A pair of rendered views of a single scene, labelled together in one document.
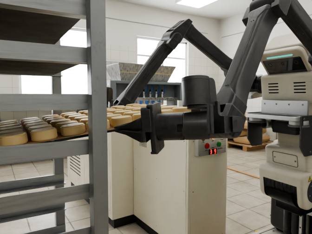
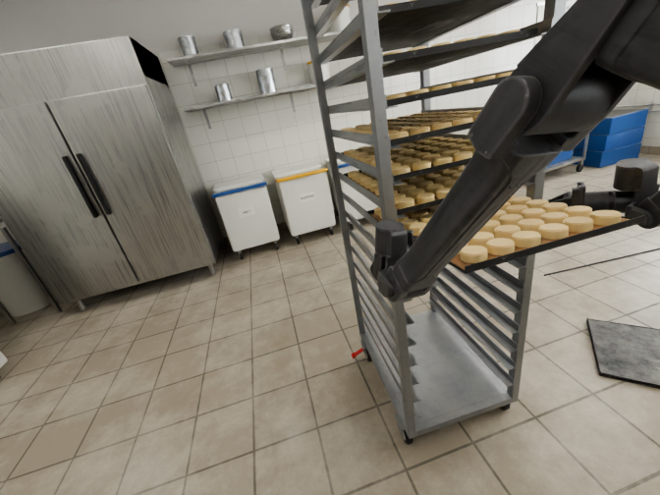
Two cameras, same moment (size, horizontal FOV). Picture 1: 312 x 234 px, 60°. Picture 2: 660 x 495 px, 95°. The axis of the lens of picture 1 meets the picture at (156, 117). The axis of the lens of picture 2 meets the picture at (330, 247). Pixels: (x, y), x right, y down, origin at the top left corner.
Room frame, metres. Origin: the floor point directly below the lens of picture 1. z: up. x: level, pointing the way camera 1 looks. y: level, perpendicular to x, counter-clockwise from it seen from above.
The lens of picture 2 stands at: (0.65, -0.65, 1.34)
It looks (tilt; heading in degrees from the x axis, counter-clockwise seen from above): 25 degrees down; 112
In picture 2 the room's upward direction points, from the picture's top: 11 degrees counter-clockwise
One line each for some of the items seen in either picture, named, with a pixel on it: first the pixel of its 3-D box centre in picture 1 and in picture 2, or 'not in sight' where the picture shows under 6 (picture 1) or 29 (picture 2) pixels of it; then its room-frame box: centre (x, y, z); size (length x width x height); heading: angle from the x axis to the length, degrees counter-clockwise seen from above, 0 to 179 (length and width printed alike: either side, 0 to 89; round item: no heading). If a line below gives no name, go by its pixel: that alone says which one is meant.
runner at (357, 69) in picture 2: not in sight; (347, 75); (0.40, 0.39, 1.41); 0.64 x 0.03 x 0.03; 120
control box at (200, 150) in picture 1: (211, 143); not in sight; (1.66, -0.34, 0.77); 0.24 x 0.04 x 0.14; 123
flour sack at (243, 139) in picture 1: (251, 138); not in sight; (5.48, -1.96, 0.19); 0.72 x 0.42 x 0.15; 126
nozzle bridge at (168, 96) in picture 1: (140, 101); not in sight; (2.39, 0.13, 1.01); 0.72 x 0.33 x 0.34; 123
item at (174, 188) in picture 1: (175, 178); not in sight; (1.96, -0.14, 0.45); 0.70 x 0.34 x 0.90; 33
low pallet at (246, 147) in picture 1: (239, 142); not in sight; (5.72, -1.79, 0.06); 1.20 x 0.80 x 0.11; 34
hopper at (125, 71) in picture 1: (140, 74); not in sight; (2.39, 0.13, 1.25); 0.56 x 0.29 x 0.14; 123
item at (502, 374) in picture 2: not in sight; (461, 331); (0.74, 0.59, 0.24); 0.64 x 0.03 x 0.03; 120
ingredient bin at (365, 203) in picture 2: not in sight; (357, 190); (-0.24, 2.79, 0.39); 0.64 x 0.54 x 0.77; 121
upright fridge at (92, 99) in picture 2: not in sight; (113, 186); (-2.21, 1.43, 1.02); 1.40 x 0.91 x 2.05; 31
